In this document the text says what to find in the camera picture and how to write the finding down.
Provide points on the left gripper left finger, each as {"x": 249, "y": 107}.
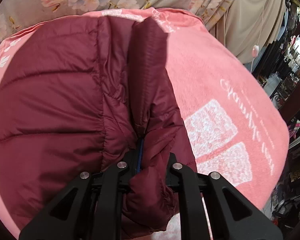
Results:
{"x": 90, "y": 206}

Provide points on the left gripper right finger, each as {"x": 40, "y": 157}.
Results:
{"x": 211, "y": 208}

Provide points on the maroon puffer jacket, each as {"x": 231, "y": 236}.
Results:
{"x": 76, "y": 96}

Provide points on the pink towel blanket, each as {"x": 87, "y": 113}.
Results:
{"x": 232, "y": 126}

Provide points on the dark red chair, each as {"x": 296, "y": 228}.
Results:
{"x": 291, "y": 106}

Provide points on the black metal rack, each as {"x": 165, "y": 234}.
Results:
{"x": 278, "y": 67}

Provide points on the beige curtain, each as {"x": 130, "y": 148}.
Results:
{"x": 249, "y": 23}

